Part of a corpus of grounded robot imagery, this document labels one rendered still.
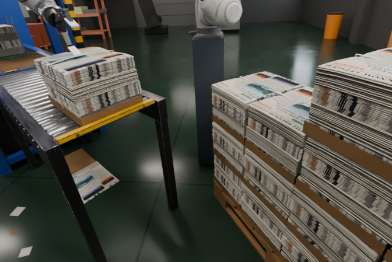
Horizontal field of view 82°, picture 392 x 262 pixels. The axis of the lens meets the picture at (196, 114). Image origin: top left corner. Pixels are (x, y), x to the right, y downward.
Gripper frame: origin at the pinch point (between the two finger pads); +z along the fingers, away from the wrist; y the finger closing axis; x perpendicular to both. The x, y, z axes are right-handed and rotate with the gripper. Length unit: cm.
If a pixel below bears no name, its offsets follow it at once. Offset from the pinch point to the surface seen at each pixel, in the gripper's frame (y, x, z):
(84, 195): 115, 12, 16
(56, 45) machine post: 102, -42, -142
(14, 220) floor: 122, 52, 2
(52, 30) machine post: 89, -43, -149
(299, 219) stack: 14, -28, 111
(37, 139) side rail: 21.8, 28.0, 23.6
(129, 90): 9.8, -8.6, 26.9
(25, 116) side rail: 33.5, 25.6, 0.4
